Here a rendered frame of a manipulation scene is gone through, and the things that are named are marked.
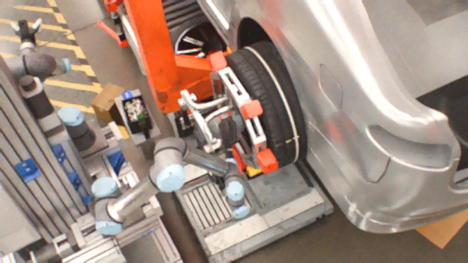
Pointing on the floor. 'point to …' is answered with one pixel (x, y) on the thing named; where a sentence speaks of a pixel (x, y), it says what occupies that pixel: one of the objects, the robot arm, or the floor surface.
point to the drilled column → (147, 150)
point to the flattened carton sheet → (443, 229)
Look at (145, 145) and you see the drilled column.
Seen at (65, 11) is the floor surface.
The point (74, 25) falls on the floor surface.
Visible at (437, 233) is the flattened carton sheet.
